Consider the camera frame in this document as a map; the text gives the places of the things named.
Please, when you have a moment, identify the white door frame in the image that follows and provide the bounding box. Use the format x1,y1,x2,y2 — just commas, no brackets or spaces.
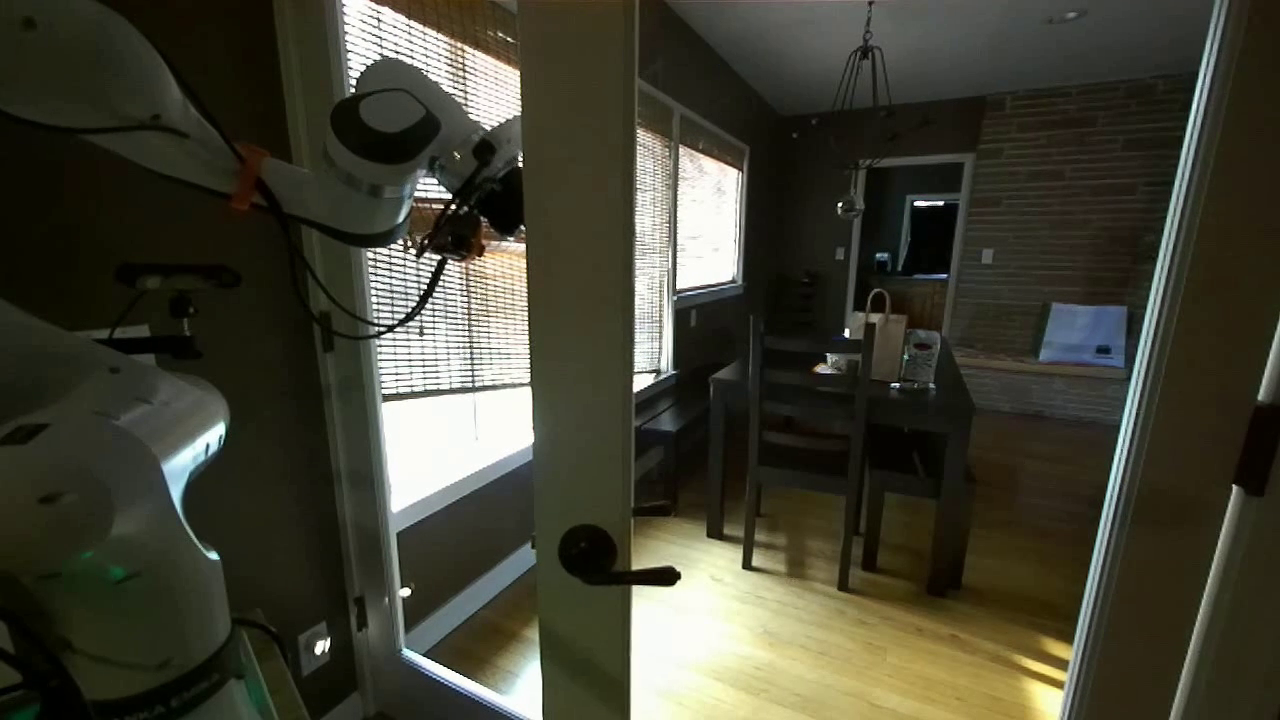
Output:
273,0,405,720

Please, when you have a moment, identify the dark wooden bench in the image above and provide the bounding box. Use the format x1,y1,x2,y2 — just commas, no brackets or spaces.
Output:
636,371,716,519

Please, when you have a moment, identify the dark wooden dining table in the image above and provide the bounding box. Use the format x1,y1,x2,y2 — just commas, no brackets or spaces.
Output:
700,349,979,601

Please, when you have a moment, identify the wire cage pendant lamp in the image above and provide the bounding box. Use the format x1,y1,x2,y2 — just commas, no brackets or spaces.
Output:
828,0,900,120

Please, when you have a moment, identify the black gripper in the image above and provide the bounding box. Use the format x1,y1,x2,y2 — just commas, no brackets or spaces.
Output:
466,154,528,247

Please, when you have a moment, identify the black camera on mount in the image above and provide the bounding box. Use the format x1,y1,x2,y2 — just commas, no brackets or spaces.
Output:
108,259,247,364

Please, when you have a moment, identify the black straight door lever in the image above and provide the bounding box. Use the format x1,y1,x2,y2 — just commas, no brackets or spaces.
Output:
555,519,684,590

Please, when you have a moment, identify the dark wooden slat chair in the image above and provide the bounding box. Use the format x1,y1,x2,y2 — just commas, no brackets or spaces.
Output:
737,308,871,590

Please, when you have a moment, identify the black door edge plate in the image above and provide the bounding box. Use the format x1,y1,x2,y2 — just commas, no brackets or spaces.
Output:
1233,394,1280,499

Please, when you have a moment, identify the bright framed window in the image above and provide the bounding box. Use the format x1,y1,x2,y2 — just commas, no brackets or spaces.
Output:
671,111,752,303

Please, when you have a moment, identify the brown paper bag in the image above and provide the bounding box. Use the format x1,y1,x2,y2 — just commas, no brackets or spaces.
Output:
858,284,915,389

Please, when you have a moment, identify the clear glass container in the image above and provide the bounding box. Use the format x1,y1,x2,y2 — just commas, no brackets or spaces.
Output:
894,326,948,393

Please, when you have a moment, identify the woven window blind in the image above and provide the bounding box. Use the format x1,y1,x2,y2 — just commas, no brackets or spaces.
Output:
336,0,537,402

